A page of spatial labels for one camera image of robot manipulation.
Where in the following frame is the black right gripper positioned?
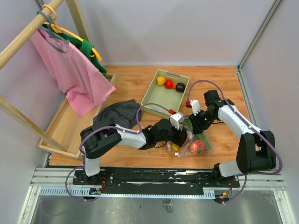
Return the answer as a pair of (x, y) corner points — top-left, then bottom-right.
(189, 109), (216, 134)

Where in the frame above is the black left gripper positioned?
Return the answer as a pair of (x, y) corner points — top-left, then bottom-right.
(156, 121), (191, 147)

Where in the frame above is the yellow fake banana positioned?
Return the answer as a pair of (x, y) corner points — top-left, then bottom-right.
(171, 143), (180, 152)

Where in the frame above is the green fake leafy vegetable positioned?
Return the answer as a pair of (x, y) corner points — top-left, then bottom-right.
(185, 119), (212, 155)

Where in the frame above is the clear zip top bag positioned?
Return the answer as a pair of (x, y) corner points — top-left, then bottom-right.
(164, 116), (213, 157)

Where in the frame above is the orange fake peach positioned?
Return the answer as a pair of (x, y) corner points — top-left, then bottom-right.
(190, 140), (205, 154)

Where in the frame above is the dark fake avocado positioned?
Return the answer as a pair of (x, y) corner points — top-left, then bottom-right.
(175, 83), (185, 93)

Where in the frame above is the yellow fake orange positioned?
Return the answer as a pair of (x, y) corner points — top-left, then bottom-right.
(156, 76), (166, 86)

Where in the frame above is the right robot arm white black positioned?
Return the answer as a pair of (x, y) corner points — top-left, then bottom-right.
(185, 90), (277, 187)

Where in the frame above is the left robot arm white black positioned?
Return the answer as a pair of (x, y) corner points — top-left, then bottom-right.
(79, 119), (188, 185)

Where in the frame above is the light green plastic basket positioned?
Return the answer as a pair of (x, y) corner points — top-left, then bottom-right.
(141, 69), (190, 119)

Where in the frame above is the dark grey checked cloth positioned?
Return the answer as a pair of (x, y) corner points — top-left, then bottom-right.
(93, 99), (140, 129)

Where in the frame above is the pink t-shirt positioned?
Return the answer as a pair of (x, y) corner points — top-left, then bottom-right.
(30, 28), (115, 117)

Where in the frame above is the wooden clothes rack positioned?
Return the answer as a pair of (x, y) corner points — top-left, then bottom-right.
(0, 0), (117, 161)

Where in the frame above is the green t-shirt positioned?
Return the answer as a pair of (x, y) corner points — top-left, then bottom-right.
(59, 33), (107, 76)

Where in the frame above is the grey clothes hanger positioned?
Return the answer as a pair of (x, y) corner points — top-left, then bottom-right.
(36, 10), (69, 45)

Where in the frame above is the yellow clothes hanger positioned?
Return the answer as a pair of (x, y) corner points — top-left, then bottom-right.
(42, 4), (103, 62)

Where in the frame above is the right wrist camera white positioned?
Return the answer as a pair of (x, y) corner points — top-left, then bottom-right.
(185, 99), (201, 116)

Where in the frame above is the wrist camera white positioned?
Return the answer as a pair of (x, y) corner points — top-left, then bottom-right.
(185, 99), (201, 116)
(169, 112), (185, 130)

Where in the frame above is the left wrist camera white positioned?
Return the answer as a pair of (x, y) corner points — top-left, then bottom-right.
(169, 112), (185, 130)

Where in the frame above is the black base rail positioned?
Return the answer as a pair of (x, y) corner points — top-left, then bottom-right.
(44, 164), (241, 201)

